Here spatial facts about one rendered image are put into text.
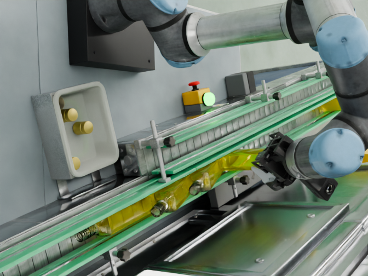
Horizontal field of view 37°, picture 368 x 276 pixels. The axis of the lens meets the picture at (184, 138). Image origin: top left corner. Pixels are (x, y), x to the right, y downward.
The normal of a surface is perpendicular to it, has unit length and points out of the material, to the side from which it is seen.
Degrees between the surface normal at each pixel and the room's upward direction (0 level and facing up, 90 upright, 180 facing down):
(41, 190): 0
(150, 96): 0
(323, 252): 90
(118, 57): 2
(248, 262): 90
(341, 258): 90
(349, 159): 40
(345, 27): 88
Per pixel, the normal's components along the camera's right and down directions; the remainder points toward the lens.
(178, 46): -0.50, 0.55
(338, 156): 0.21, -0.12
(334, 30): -0.44, -0.71
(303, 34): -0.38, 0.77
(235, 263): -0.19, -0.97
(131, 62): 0.80, -0.03
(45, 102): -0.59, 0.25
